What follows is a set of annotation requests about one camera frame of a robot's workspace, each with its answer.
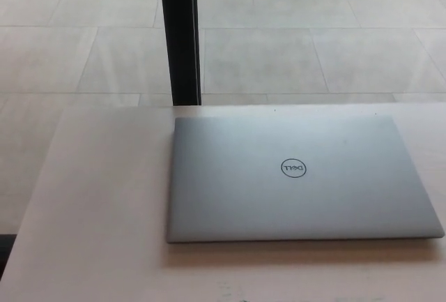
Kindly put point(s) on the silver Dell laptop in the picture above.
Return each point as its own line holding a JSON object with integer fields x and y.
{"x": 296, "y": 183}

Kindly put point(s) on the black vertical window frame post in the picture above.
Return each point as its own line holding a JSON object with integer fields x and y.
{"x": 181, "y": 33}

